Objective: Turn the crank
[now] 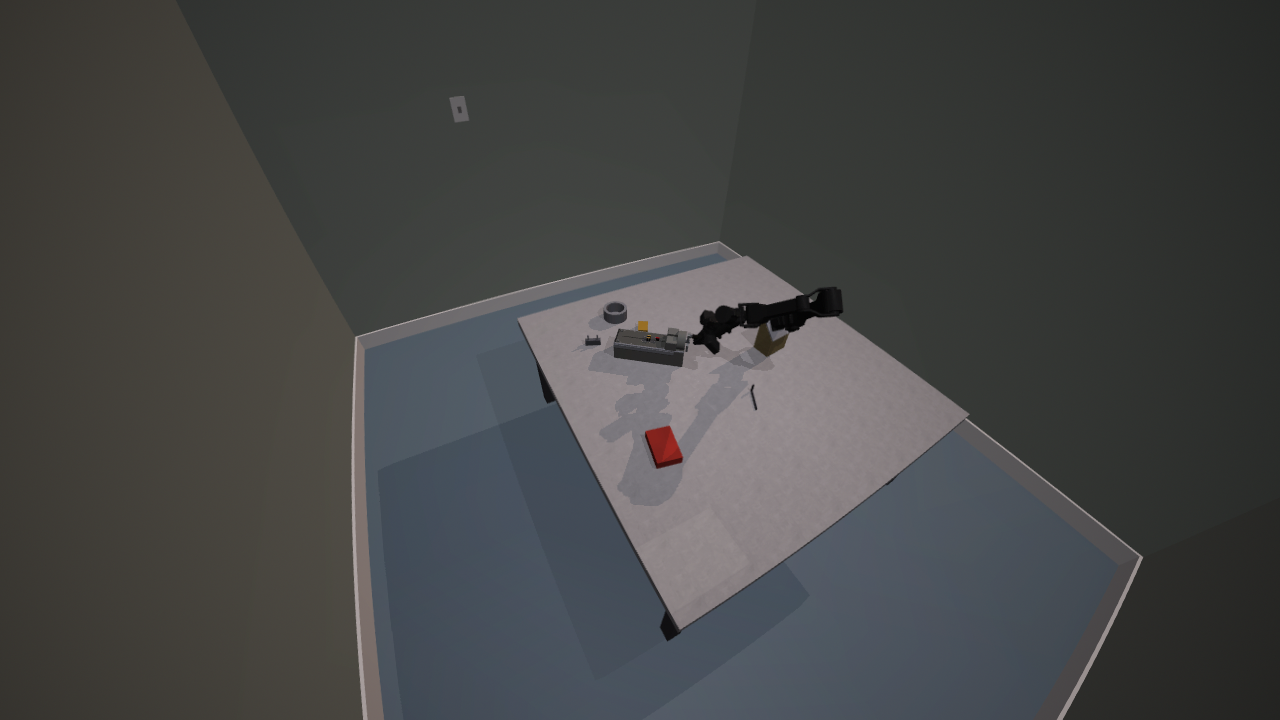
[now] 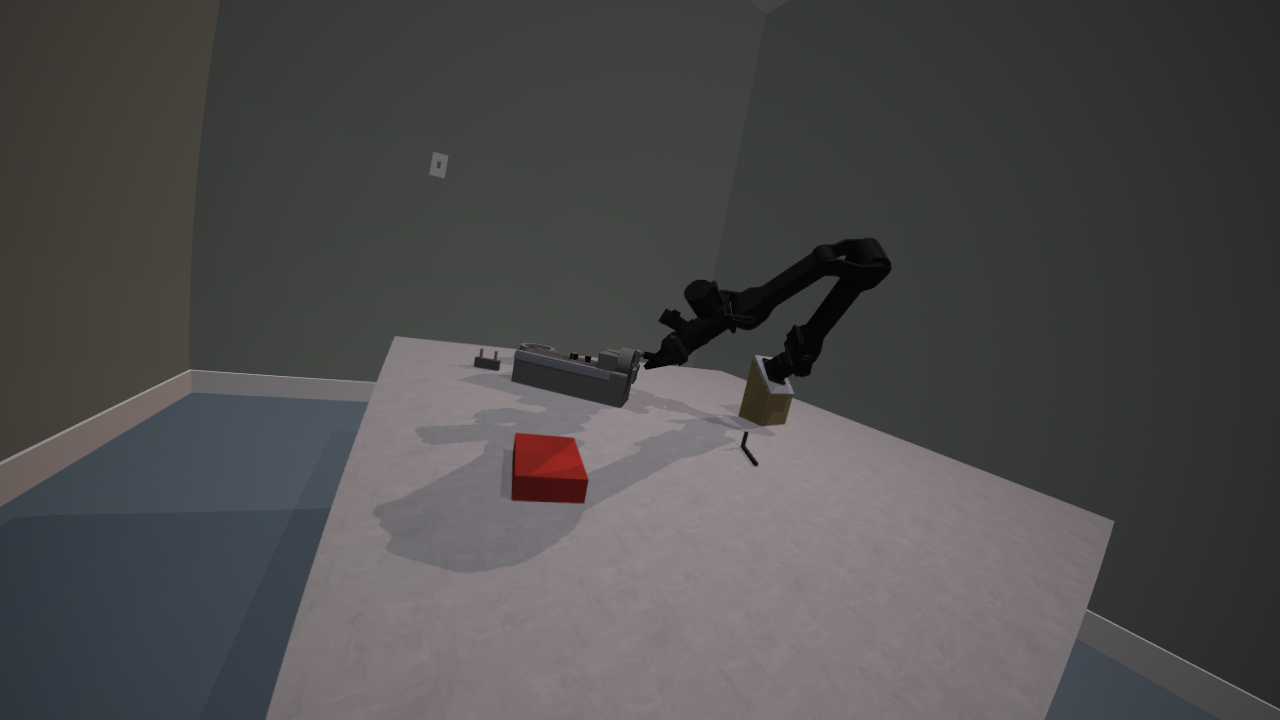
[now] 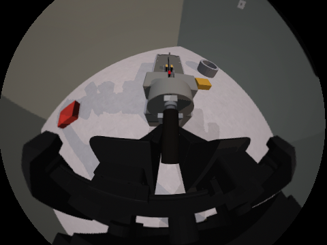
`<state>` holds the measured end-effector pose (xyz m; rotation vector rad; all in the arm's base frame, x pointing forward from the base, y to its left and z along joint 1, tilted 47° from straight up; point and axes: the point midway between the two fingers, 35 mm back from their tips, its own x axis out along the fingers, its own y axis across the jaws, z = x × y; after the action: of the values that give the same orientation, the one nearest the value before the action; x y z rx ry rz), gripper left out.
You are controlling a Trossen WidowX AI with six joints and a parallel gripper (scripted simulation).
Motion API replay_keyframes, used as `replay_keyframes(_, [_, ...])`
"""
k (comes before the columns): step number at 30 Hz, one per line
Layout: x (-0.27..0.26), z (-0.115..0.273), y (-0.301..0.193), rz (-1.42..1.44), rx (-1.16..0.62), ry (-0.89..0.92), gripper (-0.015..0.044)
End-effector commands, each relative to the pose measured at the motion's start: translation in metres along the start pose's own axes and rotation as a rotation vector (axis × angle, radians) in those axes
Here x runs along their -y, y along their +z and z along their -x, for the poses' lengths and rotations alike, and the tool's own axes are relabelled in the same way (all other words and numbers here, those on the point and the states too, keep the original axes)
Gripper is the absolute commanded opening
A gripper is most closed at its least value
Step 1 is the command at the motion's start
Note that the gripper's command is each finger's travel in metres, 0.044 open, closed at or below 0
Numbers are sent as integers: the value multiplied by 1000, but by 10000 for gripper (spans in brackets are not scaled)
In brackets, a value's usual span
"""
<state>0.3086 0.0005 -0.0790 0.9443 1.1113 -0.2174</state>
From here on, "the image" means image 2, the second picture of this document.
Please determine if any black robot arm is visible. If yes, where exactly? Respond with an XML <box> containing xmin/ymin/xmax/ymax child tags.
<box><xmin>684</xmin><ymin>238</ymin><xmax>892</xmax><ymax>386</ymax></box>

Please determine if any red block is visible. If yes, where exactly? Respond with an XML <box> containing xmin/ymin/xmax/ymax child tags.
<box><xmin>511</xmin><ymin>433</ymin><xmax>589</xmax><ymax>503</ymax></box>

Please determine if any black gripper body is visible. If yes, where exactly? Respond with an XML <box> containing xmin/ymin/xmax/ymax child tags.
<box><xmin>663</xmin><ymin>318</ymin><xmax>710</xmax><ymax>366</ymax></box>

